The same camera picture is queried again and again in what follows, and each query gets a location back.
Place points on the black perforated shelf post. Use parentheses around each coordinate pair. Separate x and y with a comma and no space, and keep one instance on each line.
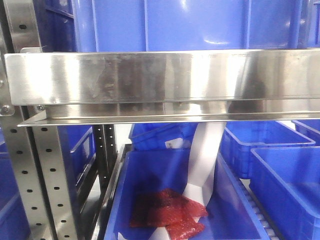
(106,152)

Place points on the stainless steel shelf rail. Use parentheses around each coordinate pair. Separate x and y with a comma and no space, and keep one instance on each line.
(173,86)

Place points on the blue bin right front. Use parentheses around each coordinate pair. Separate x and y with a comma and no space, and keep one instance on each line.
(286,181)

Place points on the perforated steel shelf post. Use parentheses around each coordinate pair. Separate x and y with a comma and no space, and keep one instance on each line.
(40,154)

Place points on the blue bin centre rear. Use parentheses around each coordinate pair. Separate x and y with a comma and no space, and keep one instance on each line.
(161,136)

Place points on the blue bin right rear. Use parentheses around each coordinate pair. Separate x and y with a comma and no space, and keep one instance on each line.
(240,137)

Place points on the blue bin with red bags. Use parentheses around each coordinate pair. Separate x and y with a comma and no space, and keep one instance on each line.
(231,217)

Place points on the red bubble wrap bag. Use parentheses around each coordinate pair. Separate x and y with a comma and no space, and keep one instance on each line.
(171,210)

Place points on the large blue upper bin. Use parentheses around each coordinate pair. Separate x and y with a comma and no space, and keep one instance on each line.
(181,25)

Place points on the white paper strip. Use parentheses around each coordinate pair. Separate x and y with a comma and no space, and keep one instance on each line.
(189,172)

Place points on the blue bin left shelf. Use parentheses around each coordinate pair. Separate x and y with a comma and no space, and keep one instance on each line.
(77,150)

